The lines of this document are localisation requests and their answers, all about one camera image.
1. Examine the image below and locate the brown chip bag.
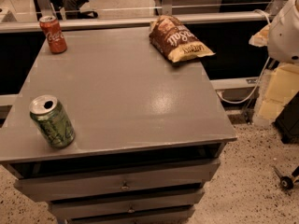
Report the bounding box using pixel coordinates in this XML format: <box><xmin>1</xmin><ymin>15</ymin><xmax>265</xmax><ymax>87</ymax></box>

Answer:
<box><xmin>149</xmin><ymin>15</ymin><xmax>214</xmax><ymax>63</ymax></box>

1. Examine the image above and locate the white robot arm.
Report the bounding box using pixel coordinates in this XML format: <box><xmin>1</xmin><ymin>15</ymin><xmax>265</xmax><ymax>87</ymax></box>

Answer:
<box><xmin>249</xmin><ymin>0</ymin><xmax>299</xmax><ymax>124</ymax></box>

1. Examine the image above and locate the green soda can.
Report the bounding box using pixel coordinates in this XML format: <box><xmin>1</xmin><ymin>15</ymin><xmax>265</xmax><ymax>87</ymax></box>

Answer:
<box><xmin>29</xmin><ymin>94</ymin><xmax>75</xmax><ymax>148</ymax></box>

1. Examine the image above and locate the red cola can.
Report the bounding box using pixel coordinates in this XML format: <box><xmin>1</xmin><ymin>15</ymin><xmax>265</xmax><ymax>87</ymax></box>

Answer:
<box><xmin>39</xmin><ymin>16</ymin><xmax>67</xmax><ymax>54</ymax></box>

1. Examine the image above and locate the grey drawer cabinet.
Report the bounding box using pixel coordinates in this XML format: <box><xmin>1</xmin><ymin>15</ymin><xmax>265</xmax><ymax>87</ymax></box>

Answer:
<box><xmin>0</xmin><ymin>28</ymin><xmax>236</xmax><ymax>224</ymax></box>

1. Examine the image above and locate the top drawer knob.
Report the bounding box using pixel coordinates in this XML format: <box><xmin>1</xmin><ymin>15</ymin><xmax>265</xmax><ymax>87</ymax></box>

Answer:
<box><xmin>121</xmin><ymin>181</ymin><xmax>130</xmax><ymax>191</ymax></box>

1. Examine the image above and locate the drawer knob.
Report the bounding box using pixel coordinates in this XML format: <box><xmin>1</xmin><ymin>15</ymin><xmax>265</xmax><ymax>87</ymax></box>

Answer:
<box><xmin>121</xmin><ymin>181</ymin><xmax>130</xmax><ymax>191</ymax></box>
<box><xmin>127</xmin><ymin>205</ymin><xmax>135</xmax><ymax>214</ymax></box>

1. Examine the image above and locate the middle drawer knob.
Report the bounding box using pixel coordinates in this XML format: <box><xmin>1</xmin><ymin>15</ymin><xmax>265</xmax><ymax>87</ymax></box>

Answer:
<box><xmin>127</xmin><ymin>205</ymin><xmax>135</xmax><ymax>214</ymax></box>

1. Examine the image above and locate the black caster wheel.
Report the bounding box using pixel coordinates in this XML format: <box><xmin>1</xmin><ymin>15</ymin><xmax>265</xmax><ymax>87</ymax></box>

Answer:
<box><xmin>274</xmin><ymin>166</ymin><xmax>299</xmax><ymax>189</ymax></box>

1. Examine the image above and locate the white cable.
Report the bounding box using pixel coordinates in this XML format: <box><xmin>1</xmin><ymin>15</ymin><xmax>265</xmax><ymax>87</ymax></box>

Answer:
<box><xmin>216</xmin><ymin>8</ymin><xmax>273</xmax><ymax>105</ymax></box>

